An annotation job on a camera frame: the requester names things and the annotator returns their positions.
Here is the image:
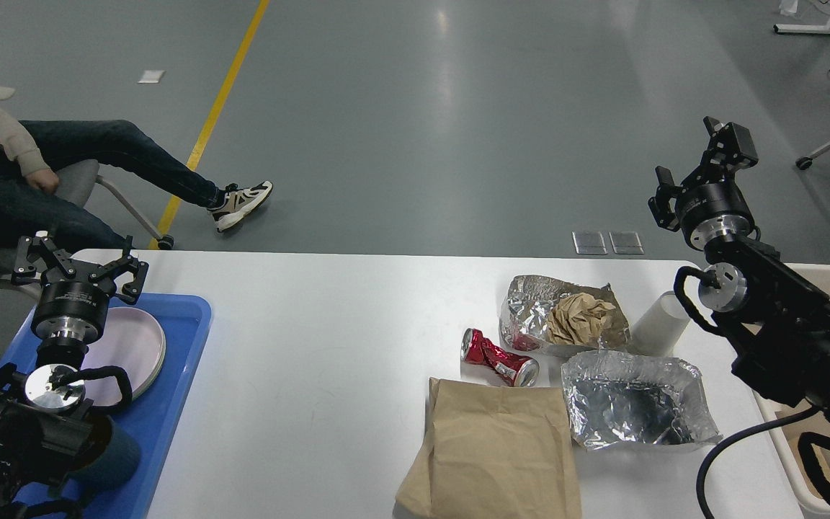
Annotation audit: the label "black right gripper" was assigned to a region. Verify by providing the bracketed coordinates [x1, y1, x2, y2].
[648, 116, 759, 251]

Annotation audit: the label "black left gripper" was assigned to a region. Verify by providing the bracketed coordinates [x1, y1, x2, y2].
[11, 232, 150, 347]

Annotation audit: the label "pink plate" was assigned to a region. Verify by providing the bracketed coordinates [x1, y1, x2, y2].
[81, 306, 148, 369]

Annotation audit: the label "brown paper ball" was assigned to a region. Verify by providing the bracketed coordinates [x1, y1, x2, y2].
[545, 293, 618, 346]

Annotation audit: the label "dark teal mug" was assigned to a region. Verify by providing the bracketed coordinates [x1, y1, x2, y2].
[68, 414, 141, 492]

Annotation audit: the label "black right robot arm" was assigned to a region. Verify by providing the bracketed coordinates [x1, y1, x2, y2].
[648, 116, 830, 518]

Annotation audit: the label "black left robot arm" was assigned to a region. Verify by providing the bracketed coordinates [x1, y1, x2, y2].
[0, 232, 148, 518]

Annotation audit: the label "grey office chair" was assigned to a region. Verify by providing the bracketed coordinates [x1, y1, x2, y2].
[0, 160, 174, 347]

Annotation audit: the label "blue plastic tray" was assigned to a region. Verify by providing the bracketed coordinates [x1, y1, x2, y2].
[0, 292, 212, 519]

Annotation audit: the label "green plate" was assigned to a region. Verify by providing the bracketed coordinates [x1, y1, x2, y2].
[125, 312, 166, 400]

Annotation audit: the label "seated person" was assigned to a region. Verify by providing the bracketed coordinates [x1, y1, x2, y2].
[0, 108, 273, 252]

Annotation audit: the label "floor outlet plates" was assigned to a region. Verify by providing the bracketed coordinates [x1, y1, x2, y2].
[572, 232, 645, 255]

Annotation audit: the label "translucent plastic cup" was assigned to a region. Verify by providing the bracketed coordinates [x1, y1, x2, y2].
[628, 291, 691, 358]

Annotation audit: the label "beige plastic bin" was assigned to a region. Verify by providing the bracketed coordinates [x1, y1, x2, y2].
[769, 263, 830, 518]

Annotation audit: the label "white paper on floor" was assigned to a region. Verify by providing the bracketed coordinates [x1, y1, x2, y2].
[138, 70, 165, 84]

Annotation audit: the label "crumpled foil bag upper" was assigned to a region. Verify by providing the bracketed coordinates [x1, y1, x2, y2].
[499, 275, 631, 358]

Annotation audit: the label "crumpled foil sheet lower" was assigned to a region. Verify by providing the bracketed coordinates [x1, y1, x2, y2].
[561, 350, 722, 451]

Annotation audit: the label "crushed red soda can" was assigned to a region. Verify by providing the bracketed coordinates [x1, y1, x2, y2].
[460, 328, 540, 387]

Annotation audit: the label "brown paper bag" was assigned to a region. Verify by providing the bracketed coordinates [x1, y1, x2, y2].
[396, 378, 582, 518]

